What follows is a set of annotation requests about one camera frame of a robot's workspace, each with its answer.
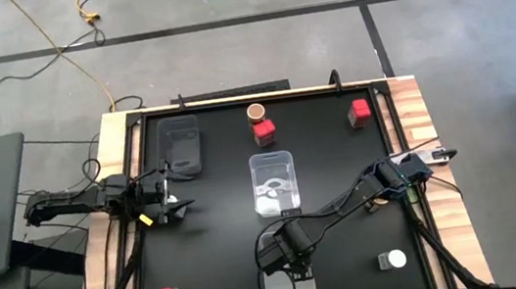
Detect yellow cable with plug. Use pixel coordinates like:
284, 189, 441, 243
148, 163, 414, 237
74, 0, 102, 25

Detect long yellow extension cable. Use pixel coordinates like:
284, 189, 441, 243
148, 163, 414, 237
7, 0, 117, 123

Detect black table frame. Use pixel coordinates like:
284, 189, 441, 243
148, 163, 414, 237
53, 67, 497, 289

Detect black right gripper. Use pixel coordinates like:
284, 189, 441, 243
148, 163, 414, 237
255, 240, 316, 286

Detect smoky grey plastic bin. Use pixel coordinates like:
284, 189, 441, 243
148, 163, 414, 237
152, 113, 207, 180

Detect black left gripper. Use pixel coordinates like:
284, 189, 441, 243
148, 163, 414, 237
139, 168, 201, 227

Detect black floor cable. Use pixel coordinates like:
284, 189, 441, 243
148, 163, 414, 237
0, 25, 112, 93

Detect black desk cable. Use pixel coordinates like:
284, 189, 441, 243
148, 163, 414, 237
22, 130, 101, 154

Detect black ribbed floor strip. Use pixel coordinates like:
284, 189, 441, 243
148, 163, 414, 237
169, 78, 292, 106

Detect clear plastic bin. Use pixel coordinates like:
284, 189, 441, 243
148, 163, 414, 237
247, 148, 303, 218

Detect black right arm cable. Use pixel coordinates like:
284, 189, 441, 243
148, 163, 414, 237
244, 167, 405, 289

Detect black desk base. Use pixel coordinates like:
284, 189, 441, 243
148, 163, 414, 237
5, 229, 88, 285

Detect black cable loop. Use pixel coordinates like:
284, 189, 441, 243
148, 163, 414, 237
107, 93, 146, 114

